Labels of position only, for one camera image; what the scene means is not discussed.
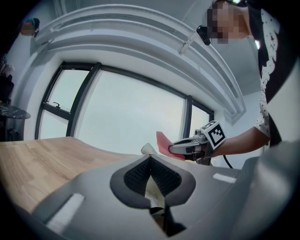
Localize person's right forearm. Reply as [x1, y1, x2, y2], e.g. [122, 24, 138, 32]
[212, 125, 271, 157]

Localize white ceiling pipes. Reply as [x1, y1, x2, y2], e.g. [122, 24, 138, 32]
[35, 4, 247, 125]

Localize person's head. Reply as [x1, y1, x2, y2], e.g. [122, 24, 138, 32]
[207, 0, 250, 45]

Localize pale green cartoon print umbrella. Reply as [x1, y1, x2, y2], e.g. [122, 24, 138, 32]
[140, 142, 166, 233]

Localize black white star print shirt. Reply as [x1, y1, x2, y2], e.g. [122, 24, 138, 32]
[246, 4, 300, 148]

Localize pink cloth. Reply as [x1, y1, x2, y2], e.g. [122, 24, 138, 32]
[156, 131, 186, 161]

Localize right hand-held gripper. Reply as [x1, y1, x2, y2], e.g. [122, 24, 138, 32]
[169, 120, 227, 166]

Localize round black marble table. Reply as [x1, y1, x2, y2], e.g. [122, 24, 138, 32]
[0, 104, 31, 141]

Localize grey gripper-mounted camera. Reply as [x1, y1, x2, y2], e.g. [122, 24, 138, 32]
[193, 128, 207, 143]

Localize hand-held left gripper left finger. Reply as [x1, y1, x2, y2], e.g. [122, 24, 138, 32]
[31, 154, 168, 240]

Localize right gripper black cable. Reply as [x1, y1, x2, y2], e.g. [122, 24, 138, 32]
[222, 154, 234, 169]

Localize black head-worn camera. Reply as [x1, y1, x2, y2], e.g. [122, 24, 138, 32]
[196, 25, 211, 46]

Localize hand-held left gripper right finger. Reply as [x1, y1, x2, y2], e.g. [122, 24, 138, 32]
[150, 155, 246, 240]

